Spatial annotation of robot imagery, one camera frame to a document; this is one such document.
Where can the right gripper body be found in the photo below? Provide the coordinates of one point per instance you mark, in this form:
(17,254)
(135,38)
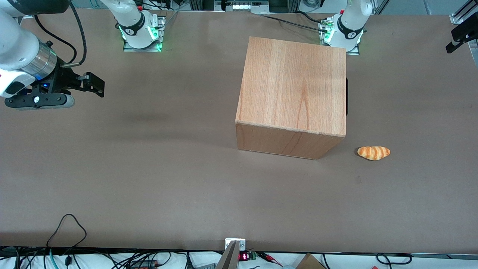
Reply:
(61,82)

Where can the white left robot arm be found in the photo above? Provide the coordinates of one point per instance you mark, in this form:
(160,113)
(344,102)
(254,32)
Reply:
(349,26)

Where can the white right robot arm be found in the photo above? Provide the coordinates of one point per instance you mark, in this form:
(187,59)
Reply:
(15,41)

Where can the wooden drawer cabinet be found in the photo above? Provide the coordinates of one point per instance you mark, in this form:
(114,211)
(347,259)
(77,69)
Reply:
(295,89)

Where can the striped orange bread roll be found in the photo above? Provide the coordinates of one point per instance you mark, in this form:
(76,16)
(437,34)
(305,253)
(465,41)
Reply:
(373,152)

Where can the white power strip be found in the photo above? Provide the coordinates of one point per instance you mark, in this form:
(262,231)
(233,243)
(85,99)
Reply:
(246,6)

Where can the red digit display module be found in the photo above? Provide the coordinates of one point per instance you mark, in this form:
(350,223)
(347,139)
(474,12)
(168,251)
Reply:
(244,256)

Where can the red and black clip leads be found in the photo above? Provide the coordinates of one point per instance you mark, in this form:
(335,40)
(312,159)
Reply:
(270,257)

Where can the brown cardboard piece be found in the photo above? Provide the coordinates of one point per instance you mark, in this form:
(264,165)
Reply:
(309,262)

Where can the aluminium frame profile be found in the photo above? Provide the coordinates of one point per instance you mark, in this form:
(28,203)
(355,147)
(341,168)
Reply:
(463,13)

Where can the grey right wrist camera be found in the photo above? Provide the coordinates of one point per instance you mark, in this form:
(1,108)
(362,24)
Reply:
(41,101)

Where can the aluminium camera mount post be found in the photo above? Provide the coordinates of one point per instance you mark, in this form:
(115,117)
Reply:
(228,257)

